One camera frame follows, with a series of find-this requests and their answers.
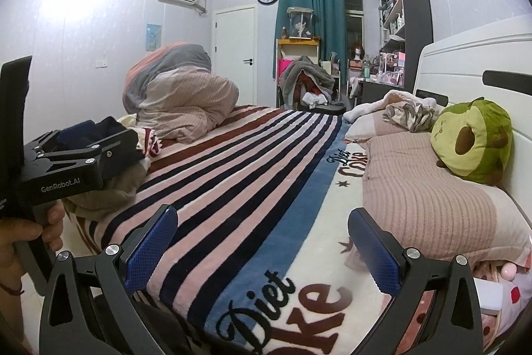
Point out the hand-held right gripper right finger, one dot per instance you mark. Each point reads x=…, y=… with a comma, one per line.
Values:
x=376, y=251

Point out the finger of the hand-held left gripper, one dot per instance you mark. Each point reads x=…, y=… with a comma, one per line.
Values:
x=116, y=155
x=72, y=132

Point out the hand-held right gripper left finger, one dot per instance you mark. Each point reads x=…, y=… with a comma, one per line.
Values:
x=153, y=242

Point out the person's left forearm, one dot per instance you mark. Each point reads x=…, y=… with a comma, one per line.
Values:
x=8, y=313

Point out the pile of clothes on chair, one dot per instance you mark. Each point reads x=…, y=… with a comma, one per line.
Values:
x=307, y=76

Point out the person's left hand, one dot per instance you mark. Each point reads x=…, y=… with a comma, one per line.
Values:
x=12, y=230

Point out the cream cloth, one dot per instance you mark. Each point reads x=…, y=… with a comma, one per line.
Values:
x=126, y=122

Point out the red white knit garment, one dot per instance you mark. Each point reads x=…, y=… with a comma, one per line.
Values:
x=150, y=143

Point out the brown fuzzy garment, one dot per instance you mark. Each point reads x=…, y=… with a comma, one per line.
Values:
x=114, y=193

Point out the large pink pillow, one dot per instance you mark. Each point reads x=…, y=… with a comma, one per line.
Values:
x=428, y=197

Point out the rolled pink grey duvet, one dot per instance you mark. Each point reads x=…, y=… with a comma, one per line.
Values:
x=183, y=101

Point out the striped printed blanket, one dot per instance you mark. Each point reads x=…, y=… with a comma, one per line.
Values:
x=257, y=180

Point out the small pink pillow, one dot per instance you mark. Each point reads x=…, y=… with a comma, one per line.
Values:
x=365, y=128

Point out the grey patterned cloth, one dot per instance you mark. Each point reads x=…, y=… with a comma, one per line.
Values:
x=409, y=116

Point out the white pink plush garment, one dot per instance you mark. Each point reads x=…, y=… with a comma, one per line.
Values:
x=365, y=109

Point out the green avocado plush toy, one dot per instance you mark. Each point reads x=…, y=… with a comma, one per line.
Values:
x=486, y=143

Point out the white door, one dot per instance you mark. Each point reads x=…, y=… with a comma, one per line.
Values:
x=235, y=47

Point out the cluttered desk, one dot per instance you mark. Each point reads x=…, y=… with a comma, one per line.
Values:
x=363, y=86

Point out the pink bag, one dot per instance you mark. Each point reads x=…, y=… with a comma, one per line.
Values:
x=285, y=68

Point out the wig on mannequin head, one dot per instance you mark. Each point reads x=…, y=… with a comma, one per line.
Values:
x=357, y=51

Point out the yellow shelf rack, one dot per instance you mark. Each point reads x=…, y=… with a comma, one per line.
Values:
x=297, y=42

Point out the white bed headboard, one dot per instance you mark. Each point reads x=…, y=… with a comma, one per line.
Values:
x=461, y=51

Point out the glass display case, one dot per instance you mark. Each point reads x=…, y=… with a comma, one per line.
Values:
x=300, y=22

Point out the window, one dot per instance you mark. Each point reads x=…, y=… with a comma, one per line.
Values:
x=353, y=18

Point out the teal curtain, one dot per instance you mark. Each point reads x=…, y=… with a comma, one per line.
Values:
x=328, y=18

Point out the dark bookshelf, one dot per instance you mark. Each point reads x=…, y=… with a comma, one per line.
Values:
x=415, y=5

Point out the white wall switch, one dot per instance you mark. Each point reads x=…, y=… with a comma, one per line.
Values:
x=100, y=61

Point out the small blue wall poster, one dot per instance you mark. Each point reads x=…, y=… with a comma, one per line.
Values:
x=153, y=37

